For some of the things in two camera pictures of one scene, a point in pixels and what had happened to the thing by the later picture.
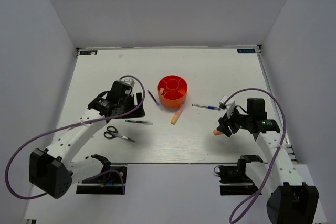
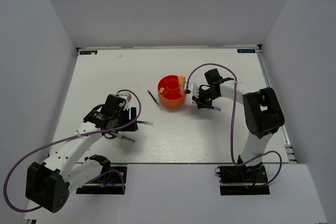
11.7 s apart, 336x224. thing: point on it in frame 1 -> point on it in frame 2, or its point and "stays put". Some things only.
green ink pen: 149,123 stays put
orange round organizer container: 175,90 stays put
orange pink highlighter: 216,132 -> 181,81
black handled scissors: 112,132 stays put
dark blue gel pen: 157,104 stays put
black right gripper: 223,126 -> 201,103
